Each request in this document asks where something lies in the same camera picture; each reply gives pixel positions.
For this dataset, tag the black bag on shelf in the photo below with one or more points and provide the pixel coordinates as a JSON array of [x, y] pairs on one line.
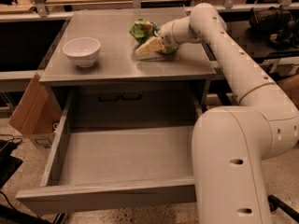
[[277, 23]]

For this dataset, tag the black drawer handle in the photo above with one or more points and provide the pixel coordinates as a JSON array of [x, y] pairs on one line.
[[108, 97], [131, 95]]

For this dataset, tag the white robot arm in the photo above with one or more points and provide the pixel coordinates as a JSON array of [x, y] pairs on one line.
[[229, 143]]

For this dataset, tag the black chair base wheel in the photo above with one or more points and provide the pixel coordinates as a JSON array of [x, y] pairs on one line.
[[275, 203]]

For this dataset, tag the grey open top drawer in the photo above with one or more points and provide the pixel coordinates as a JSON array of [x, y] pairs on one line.
[[118, 154]]

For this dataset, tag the green rice chip bag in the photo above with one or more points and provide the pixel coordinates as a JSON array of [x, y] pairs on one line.
[[142, 30]]

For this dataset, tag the black drawer handle right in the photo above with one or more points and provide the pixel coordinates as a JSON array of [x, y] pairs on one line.
[[131, 95]]

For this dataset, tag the white ceramic bowl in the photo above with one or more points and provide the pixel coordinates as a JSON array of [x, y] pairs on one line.
[[82, 51]]

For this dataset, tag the black drawer handle left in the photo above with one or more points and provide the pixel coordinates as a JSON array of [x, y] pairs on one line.
[[108, 97]]

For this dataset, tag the black equipment at left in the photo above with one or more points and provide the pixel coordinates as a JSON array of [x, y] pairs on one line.
[[8, 163]]

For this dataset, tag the brown cardboard box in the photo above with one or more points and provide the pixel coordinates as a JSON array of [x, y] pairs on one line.
[[35, 115]]

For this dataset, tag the grey metal cabinet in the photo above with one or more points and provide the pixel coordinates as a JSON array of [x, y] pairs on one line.
[[117, 63]]

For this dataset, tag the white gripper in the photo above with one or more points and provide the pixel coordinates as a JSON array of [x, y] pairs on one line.
[[166, 35]]

